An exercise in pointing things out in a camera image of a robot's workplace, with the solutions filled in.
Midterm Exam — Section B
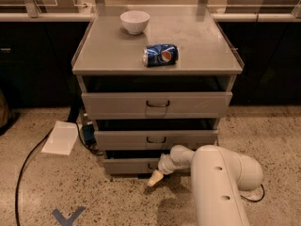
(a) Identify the white counter ledge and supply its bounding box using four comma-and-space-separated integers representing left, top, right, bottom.
0, 13, 301, 23

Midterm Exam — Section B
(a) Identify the blue tape floor marker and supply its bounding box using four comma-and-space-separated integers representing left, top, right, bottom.
51, 205, 87, 226

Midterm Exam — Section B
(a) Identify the grey middle drawer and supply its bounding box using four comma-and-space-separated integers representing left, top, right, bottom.
95, 130, 217, 151

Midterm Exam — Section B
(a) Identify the white ceramic bowl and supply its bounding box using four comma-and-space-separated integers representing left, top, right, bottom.
120, 10, 151, 35

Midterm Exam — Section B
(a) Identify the grey drawer cabinet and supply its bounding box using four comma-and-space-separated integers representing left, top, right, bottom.
72, 6, 242, 160

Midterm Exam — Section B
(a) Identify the brown bag at left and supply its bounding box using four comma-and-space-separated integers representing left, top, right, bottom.
0, 89, 20, 136

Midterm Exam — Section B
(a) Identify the grey drawer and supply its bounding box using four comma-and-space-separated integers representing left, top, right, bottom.
95, 130, 217, 151
103, 157, 159, 175
82, 92, 232, 120

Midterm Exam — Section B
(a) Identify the black floor cable left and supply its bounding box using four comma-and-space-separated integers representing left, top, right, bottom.
14, 122, 104, 226

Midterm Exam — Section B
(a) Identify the grey top drawer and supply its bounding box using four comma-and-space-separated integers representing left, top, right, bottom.
82, 92, 232, 120

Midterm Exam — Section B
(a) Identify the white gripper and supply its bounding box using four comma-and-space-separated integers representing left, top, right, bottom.
148, 153, 180, 186

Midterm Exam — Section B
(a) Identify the black floor cable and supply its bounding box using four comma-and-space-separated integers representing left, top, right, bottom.
239, 183, 266, 203
14, 122, 104, 226

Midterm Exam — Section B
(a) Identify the grey bottom drawer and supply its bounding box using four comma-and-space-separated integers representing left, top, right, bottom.
103, 157, 159, 175

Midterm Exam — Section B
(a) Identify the blue pepsi can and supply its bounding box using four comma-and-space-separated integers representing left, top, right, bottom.
142, 44, 179, 68

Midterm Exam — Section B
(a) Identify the blue box behind cabinet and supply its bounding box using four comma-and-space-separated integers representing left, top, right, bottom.
82, 124, 95, 145

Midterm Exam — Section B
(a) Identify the black floor cable right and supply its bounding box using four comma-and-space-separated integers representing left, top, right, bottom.
239, 183, 266, 203

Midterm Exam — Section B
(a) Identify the white paper sheet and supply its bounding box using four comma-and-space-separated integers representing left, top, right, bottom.
41, 121, 78, 155

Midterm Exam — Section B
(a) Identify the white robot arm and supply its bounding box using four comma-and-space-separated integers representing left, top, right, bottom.
148, 145, 263, 226

